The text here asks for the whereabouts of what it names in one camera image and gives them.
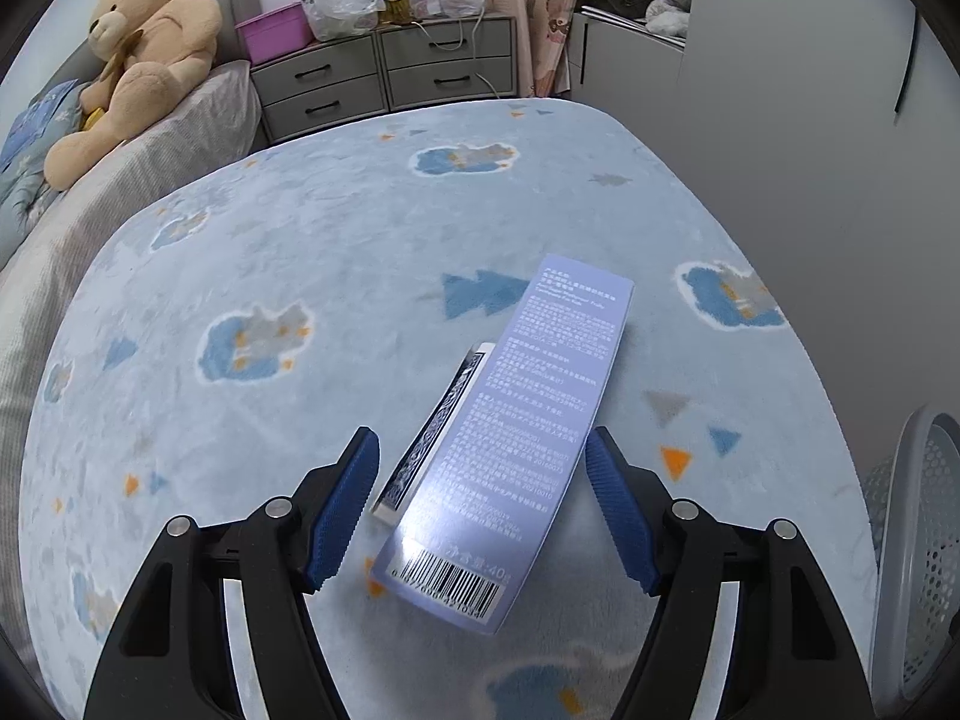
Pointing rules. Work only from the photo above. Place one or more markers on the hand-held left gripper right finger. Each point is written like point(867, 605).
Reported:
point(622, 510)

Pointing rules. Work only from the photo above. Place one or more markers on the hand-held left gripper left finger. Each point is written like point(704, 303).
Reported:
point(341, 510)

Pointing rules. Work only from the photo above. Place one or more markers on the lavender cardboard box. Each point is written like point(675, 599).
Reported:
point(540, 420)

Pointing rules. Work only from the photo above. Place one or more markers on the grey mesh wastebasket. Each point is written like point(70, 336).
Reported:
point(915, 555)

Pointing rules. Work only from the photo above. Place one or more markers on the printed light blue blanket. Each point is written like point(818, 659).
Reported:
point(337, 240)

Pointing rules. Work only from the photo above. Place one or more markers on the grey bed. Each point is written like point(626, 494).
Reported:
point(90, 217)

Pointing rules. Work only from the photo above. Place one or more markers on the white wardrobe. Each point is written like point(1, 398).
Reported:
point(787, 127)

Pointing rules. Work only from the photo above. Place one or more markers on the yellow toy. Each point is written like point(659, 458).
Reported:
point(97, 120)

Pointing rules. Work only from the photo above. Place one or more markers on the pink plastic box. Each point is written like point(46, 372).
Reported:
point(276, 34)

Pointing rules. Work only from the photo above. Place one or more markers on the blue patterned quilt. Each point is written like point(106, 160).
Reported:
point(30, 142)

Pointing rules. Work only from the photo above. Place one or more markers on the pink printed flat box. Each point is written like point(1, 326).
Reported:
point(555, 22)

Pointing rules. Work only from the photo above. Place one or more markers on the white cloth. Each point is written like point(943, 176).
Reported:
point(671, 11)

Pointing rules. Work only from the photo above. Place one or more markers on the gold foil package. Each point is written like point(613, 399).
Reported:
point(400, 10)

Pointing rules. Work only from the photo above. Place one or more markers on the plain pink flat box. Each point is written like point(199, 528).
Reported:
point(510, 15)

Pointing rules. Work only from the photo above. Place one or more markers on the beige teddy bear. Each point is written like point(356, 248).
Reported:
point(150, 37)

